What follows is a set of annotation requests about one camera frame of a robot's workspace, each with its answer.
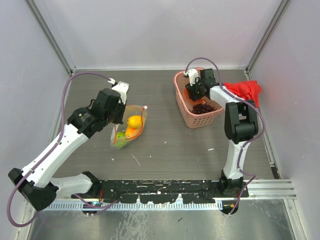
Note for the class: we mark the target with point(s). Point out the green toy custard apple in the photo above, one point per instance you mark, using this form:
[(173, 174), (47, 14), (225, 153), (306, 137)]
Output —
[(120, 140)]

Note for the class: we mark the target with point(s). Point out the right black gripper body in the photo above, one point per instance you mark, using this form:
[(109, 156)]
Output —
[(195, 91)]

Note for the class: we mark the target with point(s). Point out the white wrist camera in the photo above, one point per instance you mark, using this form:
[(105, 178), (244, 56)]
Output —
[(193, 76), (120, 87)]

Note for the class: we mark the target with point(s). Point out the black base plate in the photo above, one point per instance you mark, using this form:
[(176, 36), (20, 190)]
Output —
[(162, 191)]

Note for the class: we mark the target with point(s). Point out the yellow toy lemon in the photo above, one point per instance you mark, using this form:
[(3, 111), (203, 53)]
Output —
[(134, 121)]

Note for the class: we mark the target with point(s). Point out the red crumpled cloth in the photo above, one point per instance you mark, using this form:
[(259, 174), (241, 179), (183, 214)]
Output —
[(247, 90)]

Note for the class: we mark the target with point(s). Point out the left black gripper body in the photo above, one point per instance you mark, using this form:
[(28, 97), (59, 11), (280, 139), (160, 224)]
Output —
[(116, 116)]

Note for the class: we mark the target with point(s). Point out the grey slotted cable duct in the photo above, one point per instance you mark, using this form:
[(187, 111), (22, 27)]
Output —
[(77, 205)]

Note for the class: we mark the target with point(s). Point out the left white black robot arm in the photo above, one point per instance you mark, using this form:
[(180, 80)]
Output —
[(37, 183)]

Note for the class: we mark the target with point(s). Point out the pink plastic basket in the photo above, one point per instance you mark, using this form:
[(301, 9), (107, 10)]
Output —
[(195, 114)]

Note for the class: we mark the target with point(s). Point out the clear orange zip top bag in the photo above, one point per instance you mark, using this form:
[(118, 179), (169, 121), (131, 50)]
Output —
[(129, 111)]

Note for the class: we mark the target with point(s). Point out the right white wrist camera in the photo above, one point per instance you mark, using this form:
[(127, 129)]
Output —
[(193, 76)]

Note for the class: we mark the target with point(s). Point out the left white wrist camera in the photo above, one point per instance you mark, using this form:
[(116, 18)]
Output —
[(120, 87)]

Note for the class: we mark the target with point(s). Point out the orange toy fruit slice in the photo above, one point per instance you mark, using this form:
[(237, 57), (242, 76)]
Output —
[(131, 132)]

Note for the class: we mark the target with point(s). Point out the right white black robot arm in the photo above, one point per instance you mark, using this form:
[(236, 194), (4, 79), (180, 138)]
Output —
[(240, 123)]

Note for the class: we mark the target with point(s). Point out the purple toy grape bunch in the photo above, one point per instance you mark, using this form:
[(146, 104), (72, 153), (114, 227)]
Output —
[(200, 108)]

